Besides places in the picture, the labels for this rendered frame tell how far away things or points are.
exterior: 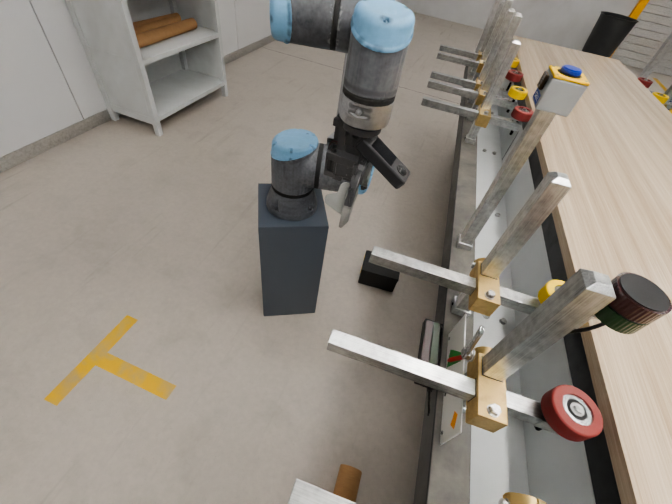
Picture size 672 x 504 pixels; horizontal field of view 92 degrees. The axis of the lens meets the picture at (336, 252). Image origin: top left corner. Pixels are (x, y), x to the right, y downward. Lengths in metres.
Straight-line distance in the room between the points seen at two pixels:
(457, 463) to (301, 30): 0.85
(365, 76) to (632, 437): 0.70
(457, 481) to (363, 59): 0.75
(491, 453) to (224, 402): 0.98
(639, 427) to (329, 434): 1.00
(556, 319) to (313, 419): 1.11
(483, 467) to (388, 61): 0.82
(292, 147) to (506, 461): 0.97
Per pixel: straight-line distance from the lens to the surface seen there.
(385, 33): 0.54
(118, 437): 1.56
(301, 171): 1.07
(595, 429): 0.70
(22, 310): 2.00
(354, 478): 1.36
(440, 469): 0.77
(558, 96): 0.88
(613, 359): 0.81
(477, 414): 0.64
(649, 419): 0.79
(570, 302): 0.50
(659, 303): 0.53
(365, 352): 0.62
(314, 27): 0.67
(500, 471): 0.92
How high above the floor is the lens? 1.41
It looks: 47 degrees down
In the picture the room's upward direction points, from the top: 11 degrees clockwise
